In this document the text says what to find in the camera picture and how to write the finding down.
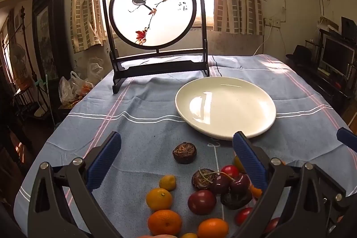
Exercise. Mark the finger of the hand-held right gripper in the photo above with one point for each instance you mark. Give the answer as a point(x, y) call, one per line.
point(348, 139)

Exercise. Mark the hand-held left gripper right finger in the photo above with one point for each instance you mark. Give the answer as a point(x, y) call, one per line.
point(249, 160)

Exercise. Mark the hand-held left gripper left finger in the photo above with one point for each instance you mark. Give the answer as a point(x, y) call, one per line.
point(104, 160)

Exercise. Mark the yellow kumquat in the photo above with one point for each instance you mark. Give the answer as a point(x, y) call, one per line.
point(238, 164)
point(168, 182)
point(189, 235)

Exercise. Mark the red cherry tomato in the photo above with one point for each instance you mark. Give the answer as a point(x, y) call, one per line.
point(230, 171)
point(243, 215)

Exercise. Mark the dark red cherry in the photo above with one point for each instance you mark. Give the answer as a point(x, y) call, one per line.
point(220, 185)
point(239, 184)

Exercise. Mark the orange mandarin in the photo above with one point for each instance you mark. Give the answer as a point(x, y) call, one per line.
point(159, 199)
point(255, 191)
point(164, 222)
point(213, 228)

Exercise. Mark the white round plate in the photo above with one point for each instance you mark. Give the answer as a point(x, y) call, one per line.
point(226, 107)

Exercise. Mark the black media stand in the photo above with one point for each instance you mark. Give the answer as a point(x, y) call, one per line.
point(326, 83)

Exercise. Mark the blue striped tablecloth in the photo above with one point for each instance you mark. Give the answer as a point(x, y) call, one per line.
point(145, 115)

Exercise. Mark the dark red tomato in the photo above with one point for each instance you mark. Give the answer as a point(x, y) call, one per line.
point(201, 201)
point(272, 224)

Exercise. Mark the clear plastic bag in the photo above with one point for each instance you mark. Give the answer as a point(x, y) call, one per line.
point(96, 68)
point(68, 87)

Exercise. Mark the black monitor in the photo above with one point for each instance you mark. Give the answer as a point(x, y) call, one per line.
point(336, 55)

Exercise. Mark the black hat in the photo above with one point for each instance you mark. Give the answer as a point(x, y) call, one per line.
point(301, 54)

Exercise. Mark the black speaker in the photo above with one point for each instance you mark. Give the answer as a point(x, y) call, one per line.
point(348, 27)

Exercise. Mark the black framed picture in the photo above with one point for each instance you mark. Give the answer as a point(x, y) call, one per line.
point(46, 31)

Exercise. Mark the black framed bird table screen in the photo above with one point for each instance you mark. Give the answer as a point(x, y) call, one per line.
point(153, 6)

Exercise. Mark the white wall socket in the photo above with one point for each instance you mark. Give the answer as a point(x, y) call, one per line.
point(272, 22)

